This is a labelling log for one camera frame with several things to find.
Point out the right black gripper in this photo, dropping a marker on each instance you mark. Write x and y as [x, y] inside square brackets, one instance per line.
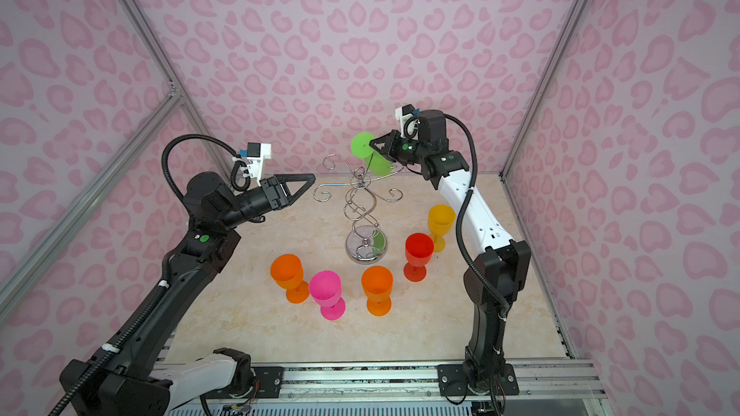
[392, 151]

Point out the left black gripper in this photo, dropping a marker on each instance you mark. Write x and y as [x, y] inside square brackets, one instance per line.
[277, 193]

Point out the green wine glass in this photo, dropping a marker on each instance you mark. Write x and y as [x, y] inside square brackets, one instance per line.
[370, 153]

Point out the yellow wine glass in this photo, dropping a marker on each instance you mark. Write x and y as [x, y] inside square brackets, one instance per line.
[441, 219]

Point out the orange wine glass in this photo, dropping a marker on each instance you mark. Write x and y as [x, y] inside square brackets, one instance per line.
[377, 285]
[288, 272]

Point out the red wine glass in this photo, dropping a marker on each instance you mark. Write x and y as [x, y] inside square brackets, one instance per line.
[419, 249]

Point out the pink wine glass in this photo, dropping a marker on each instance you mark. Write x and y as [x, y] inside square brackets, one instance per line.
[326, 290]

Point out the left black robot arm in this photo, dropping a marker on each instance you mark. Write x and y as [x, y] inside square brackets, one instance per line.
[117, 379]

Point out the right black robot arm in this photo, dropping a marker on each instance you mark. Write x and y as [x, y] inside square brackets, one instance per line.
[443, 147]

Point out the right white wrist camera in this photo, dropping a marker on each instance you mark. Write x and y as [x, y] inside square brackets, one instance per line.
[406, 117]

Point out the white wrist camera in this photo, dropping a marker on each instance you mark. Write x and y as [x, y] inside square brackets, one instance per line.
[406, 117]
[250, 162]

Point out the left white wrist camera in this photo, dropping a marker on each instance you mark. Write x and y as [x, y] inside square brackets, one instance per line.
[250, 162]

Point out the chrome wire glass rack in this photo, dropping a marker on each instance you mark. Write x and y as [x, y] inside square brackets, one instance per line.
[366, 243]

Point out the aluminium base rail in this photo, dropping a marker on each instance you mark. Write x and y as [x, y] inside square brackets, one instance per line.
[217, 379]

